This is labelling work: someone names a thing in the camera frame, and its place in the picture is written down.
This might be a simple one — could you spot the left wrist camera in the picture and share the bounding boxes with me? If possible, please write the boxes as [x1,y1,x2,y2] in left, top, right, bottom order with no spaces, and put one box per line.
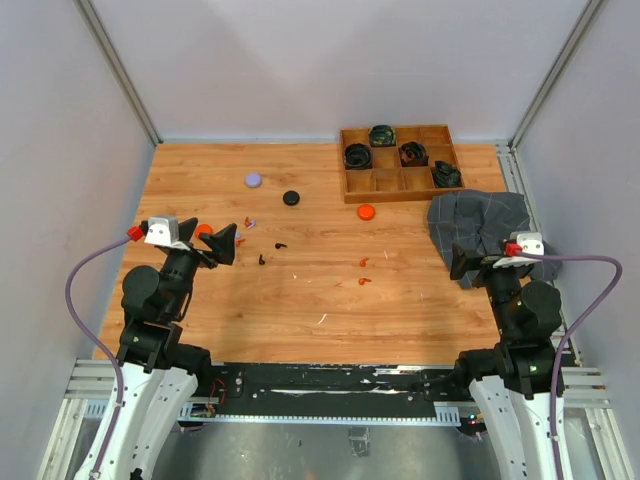
[144,215,179,247]

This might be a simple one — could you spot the grey checked cloth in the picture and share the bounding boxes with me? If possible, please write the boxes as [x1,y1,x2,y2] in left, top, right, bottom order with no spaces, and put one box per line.
[425,189,564,290]

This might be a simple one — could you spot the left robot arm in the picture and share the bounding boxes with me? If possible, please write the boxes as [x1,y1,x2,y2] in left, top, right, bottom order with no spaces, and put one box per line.
[65,215,237,479]

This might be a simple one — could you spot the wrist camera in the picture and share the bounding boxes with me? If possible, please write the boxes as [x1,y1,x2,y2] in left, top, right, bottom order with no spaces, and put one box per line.
[504,231,544,257]
[144,215,179,247]

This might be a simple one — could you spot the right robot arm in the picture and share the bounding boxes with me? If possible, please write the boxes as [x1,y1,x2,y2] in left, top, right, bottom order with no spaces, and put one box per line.
[450,242,572,479]

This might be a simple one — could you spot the coiled green black strap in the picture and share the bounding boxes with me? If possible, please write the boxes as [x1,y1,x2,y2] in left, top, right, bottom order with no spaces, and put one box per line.
[368,124,397,149]

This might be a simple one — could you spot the lilac earbud case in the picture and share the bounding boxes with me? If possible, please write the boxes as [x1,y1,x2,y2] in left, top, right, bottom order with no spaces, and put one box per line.
[244,172,263,188]

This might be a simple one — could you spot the wooden compartment tray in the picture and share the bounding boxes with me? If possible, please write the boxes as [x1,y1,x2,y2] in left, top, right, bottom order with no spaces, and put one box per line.
[340,124,466,204]

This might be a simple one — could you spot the coiled red black strap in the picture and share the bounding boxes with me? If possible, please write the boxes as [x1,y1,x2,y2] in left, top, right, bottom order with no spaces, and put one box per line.
[398,141,430,167]

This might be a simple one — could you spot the orange earbud case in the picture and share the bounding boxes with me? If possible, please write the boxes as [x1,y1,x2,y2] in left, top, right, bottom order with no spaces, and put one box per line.
[356,204,376,221]
[194,224,213,241]

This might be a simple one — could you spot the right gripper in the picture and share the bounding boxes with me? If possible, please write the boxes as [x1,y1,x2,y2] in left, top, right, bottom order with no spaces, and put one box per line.
[450,241,529,338]

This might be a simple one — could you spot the coiled dark strap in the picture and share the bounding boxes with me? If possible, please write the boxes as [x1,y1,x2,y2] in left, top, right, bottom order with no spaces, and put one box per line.
[430,160,464,190]

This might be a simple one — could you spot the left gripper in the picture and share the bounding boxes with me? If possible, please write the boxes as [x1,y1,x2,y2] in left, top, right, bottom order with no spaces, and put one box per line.
[162,218,236,318]

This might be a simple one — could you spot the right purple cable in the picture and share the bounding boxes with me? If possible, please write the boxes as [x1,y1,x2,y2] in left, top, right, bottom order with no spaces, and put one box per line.
[504,243,624,480]

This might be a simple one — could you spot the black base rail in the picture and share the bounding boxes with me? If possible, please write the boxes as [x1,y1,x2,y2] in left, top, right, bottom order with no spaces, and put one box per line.
[192,363,474,422]

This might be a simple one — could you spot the black earbud case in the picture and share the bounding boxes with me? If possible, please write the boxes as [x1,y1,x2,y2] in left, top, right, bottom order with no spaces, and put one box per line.
[282,190,301,206]

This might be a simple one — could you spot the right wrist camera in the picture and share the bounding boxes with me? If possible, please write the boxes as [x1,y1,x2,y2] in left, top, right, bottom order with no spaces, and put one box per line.
[504,231,544,257]

